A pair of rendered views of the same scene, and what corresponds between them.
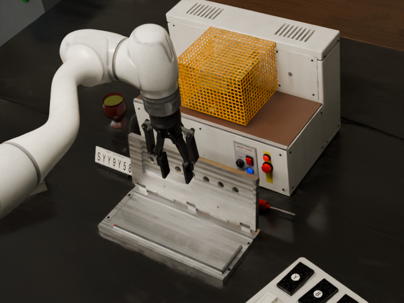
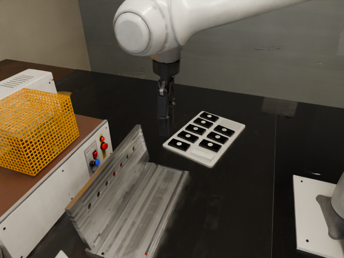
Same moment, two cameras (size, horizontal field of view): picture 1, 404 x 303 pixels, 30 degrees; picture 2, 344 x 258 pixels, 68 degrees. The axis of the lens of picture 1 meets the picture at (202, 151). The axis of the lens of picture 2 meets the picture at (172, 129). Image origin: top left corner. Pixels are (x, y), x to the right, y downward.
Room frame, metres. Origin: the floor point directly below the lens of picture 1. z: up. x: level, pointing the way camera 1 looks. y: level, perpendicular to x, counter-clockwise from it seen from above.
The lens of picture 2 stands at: (1.63, 0.72, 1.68)
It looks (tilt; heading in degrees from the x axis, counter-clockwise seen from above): 34 degrees down; 250
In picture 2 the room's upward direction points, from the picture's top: straight up
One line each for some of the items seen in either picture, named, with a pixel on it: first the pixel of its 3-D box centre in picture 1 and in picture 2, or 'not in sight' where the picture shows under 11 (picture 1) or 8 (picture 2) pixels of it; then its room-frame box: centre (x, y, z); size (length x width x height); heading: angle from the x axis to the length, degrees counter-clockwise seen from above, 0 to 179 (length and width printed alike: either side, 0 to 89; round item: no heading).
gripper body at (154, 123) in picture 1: (166, 121); (166, 74); (1.41, 0.07, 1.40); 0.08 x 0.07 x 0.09; 59
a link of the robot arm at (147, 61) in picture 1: (148, 58); not in sight; (1.41, 0.08, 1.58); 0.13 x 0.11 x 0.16; 56
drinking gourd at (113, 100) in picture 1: (115, 111); not in sight; (2.06, 0.27, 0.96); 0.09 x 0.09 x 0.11
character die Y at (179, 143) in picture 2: (295, 278); (178, 144); (1.26, -0.19, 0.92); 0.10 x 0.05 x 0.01; 129
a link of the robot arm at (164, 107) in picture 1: (161, 97); (166, 48); (1.41, 0.07, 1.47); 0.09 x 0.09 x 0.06
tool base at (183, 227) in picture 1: (177, 228); (144, 205); (1.51, 0.11, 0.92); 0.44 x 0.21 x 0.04; 50
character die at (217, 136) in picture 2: not in sight; (217, 137); (1.06, -0.17, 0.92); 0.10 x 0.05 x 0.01; 122
